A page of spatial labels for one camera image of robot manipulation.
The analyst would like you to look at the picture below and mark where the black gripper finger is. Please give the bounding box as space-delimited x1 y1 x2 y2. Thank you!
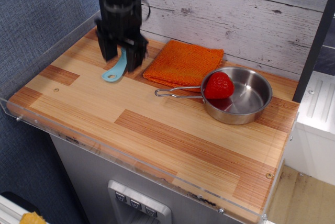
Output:
97 31 118 61
126 46 146 72

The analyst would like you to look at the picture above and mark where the grey cabinet front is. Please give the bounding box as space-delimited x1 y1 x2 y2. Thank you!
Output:
51 136 237 223

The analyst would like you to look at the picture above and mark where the silver dispenser button panel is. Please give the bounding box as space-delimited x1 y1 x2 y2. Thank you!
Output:
108 180 172 223

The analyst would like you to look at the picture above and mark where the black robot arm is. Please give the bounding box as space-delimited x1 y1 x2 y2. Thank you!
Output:
96 0 148 72

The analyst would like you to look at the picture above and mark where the clear acrylic table guard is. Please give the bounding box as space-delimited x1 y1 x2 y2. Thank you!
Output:
3 18 298 223

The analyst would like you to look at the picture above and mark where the yellow object at corner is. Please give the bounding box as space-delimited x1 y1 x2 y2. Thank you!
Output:
19 212 46 224

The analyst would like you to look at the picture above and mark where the orange folded towel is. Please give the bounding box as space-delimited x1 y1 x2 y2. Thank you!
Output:
143 40 224 93

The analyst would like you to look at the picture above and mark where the dark grey right post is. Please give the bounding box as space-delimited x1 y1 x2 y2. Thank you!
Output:
292 0 334 103

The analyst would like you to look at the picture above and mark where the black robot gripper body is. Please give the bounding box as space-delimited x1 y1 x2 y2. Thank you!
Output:
96 1 148 52

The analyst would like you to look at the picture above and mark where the small stainless steel pan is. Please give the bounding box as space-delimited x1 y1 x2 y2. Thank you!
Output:
155 66 273 125

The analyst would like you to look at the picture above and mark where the white side unit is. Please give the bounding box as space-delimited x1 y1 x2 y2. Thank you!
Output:
283 71 334 185

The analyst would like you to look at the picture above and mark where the red toy strawberry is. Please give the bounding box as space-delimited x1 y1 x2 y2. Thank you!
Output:
204 72 235 99

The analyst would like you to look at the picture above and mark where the light blue scrub brush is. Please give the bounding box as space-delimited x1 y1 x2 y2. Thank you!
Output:
102 48 127 82

